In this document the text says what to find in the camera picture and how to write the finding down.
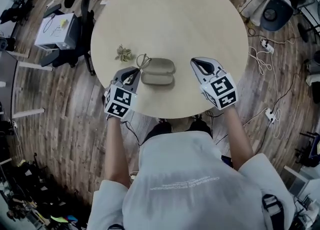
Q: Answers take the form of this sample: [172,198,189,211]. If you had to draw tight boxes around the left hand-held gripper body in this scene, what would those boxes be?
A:
[103,80,140,121]

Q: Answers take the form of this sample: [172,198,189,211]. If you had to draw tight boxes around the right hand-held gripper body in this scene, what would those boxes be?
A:
[199,67,238,111]

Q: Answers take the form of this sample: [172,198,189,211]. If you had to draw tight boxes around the beige glasses case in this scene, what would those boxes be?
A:
[140,58,177,86]

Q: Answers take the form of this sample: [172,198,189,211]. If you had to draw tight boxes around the person's left forearm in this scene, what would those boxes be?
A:
[103,116,132,190]

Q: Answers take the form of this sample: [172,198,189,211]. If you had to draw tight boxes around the person's right forearm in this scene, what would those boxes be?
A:
[219,105,255,172]

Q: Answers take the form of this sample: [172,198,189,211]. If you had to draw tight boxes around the person's black trousers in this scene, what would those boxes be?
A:
[144,115,213,147]

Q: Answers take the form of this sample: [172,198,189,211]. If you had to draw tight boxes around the black office chair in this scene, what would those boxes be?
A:
[39,0,98,76]

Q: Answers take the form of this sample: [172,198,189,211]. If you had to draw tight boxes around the white box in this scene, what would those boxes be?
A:
[34,12,81,50]

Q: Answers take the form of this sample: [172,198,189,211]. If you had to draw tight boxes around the grey round-backed chair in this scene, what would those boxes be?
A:
[261,0,295,32]

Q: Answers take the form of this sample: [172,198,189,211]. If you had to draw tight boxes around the person's white shirt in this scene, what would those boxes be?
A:
[86,131,297,230]

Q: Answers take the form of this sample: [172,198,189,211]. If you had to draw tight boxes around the grey desk with white legs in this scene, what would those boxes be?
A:
[0,50,54,120]

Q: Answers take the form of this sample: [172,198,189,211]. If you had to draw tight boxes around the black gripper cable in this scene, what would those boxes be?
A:
[204,110,226,120]
[121,120,148,147]

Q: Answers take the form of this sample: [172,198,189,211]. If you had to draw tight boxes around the coiled white cable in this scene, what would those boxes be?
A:
[248,46,273,75]

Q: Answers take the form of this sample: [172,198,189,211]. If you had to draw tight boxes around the black cable loop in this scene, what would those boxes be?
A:
[42,14,56,34]

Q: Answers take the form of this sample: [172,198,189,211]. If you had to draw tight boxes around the black shoulder strap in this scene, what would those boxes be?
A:
[261,193,288,230]

